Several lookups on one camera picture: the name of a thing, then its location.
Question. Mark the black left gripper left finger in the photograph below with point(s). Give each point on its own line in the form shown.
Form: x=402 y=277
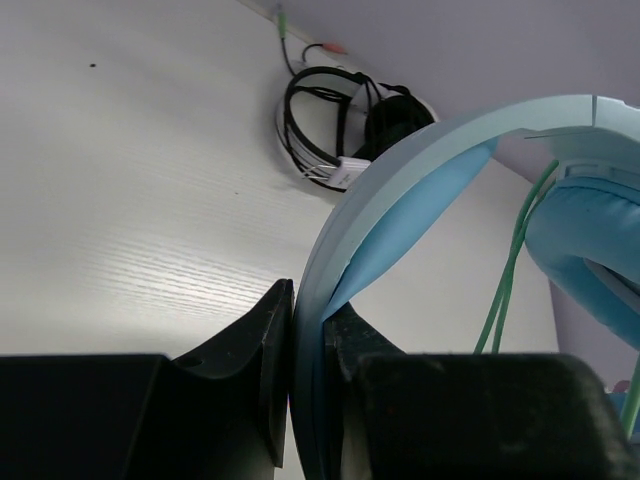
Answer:
x=216 y=412

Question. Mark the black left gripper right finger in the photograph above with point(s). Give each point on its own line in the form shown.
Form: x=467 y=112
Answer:
x=395 y=415

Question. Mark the light blue headphones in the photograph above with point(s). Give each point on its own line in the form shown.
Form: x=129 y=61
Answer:
x=584 y=235

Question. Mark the black and white headphones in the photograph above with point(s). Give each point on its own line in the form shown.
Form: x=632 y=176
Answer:
x=371 y=116

